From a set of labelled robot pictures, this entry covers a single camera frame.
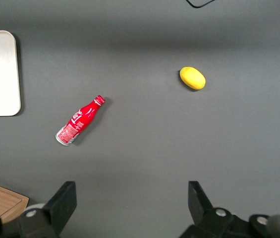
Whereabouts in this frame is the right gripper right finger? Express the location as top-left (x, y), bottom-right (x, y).
top-left (178, 180), bottom-right (255, 238)

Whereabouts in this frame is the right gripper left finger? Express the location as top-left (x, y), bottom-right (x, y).
top-left (17, 180), bottom-right (78, 238)

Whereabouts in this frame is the red cola bottle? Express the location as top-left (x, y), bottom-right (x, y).
top-left (55, 94), bottom-right (106, 147)

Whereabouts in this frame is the yellow lemon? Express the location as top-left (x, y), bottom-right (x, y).
top-left (179, 66), bottom-right (207, 91)

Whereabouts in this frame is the black cable on table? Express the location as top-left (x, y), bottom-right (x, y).
top-left (185, 0), bottom-right (216, 9)

